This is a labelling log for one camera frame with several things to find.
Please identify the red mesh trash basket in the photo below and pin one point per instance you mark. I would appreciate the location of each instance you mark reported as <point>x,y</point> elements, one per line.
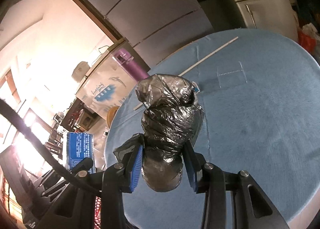
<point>97,213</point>

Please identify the white chest freezer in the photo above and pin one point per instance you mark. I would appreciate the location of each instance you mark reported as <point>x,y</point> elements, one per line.
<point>106,84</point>

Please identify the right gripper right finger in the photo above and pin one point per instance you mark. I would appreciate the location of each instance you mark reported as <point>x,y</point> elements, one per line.
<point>251,207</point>

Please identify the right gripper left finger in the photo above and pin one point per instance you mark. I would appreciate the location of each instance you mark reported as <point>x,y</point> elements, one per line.
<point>75,207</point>

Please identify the white rice cooker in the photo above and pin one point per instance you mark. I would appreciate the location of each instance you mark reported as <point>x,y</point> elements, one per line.
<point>80,71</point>

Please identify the small blue torn box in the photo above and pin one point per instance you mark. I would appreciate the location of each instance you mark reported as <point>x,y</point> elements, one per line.
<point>196,87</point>

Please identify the blue toothpaste box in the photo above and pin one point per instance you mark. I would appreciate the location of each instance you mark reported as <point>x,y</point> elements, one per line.
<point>78,146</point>

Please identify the purple thermos bottle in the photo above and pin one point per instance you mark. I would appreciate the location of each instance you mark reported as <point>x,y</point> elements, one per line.
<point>128,63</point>

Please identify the white thin stick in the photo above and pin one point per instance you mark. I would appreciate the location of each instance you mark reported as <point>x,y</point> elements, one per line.
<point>198,63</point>

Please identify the grey cabinet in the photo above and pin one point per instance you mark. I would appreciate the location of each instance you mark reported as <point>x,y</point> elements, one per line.
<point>156,28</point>

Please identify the black plastic bag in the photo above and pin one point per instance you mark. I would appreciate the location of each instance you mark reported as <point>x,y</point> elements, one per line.
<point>172,117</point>

